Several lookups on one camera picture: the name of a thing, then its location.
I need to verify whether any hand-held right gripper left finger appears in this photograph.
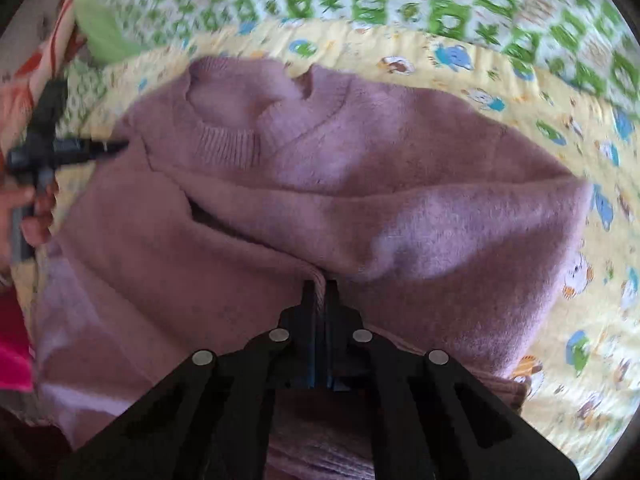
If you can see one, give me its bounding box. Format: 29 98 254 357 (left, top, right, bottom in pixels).
60 280 317 480

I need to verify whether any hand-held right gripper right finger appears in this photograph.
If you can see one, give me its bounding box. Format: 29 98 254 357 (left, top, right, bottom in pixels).
326 280 582 480

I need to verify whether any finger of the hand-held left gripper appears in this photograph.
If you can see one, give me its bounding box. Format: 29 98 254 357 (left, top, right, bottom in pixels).
86 140 132 159

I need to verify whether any mauve knit sweater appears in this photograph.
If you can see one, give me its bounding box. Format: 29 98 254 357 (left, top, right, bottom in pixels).
32 55 594 480

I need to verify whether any person's left hand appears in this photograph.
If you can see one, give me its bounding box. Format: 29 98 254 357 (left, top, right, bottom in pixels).
0 184 60 272

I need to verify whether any green checkered pillow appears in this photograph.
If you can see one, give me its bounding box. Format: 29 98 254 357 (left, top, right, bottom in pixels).
59 57 117 136

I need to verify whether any red floral printed cloth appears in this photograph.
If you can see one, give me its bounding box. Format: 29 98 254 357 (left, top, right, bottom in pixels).
0 0 82 113

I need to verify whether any plain green cloth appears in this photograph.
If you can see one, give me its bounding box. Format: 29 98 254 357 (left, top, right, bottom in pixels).
74 0 147 67

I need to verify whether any magenta fuzzy cloth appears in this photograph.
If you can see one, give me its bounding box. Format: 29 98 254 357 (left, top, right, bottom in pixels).
0 300 35 392

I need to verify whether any yellow bear print blanket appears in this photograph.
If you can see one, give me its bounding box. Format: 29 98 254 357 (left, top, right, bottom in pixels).
10 25 640 480

